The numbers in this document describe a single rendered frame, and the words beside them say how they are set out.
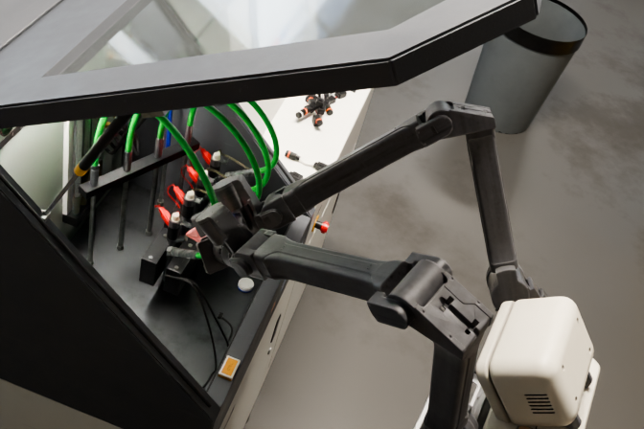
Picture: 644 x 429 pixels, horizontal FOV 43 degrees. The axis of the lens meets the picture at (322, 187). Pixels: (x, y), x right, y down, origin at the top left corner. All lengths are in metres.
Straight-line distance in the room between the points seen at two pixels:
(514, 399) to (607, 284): 2.40
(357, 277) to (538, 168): 3.16
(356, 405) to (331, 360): 0.20
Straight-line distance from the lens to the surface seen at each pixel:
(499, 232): 1.66
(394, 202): 3.71
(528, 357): 1.45
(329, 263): 1.24
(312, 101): 2.41
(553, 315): 1.52
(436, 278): 1.13
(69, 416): 1.92
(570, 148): 4.54
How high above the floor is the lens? 2.40
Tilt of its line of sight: 41 degrees down
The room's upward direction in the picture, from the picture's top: 17 degrees clockwise
